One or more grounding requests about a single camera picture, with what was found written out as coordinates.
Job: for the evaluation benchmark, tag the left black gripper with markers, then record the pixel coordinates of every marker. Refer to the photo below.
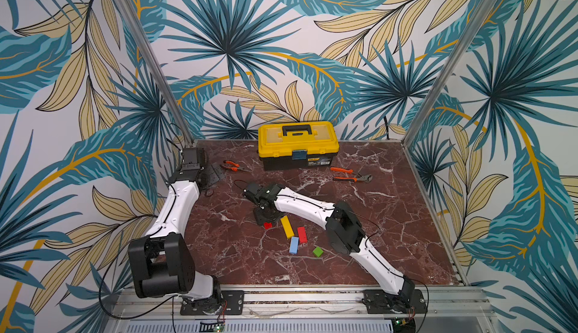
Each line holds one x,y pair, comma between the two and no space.
217,175

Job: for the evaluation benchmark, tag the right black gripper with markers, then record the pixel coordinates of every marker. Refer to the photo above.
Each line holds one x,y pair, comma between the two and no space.
263,209

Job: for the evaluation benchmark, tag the yellow block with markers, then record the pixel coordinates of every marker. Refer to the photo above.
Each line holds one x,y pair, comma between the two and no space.
288,230

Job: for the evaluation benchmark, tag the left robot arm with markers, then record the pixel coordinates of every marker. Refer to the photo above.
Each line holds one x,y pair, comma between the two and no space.
160,262

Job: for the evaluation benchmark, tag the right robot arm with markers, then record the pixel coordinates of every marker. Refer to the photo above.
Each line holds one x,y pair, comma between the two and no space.
345,232

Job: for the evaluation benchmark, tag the yellow black toolbox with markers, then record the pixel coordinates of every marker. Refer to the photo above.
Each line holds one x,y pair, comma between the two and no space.
297,145

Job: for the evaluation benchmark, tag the light blue block lower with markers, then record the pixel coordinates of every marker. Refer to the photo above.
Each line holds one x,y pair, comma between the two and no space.
294,245

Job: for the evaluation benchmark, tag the green small cube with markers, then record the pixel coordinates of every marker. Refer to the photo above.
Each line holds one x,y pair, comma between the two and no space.
318,252

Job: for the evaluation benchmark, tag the small orange-handled pliers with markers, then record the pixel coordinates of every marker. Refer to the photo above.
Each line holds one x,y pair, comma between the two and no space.
233,166

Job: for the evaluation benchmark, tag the large orange-handled pliers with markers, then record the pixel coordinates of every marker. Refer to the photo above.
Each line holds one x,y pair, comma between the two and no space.
348,175

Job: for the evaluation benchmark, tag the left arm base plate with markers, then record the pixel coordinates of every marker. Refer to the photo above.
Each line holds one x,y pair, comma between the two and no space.
228,302

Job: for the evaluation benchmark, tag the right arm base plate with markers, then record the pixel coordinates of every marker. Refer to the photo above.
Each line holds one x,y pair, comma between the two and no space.
378,302

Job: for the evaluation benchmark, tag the aluminium front rail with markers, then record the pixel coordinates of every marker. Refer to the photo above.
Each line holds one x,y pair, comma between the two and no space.
317,308

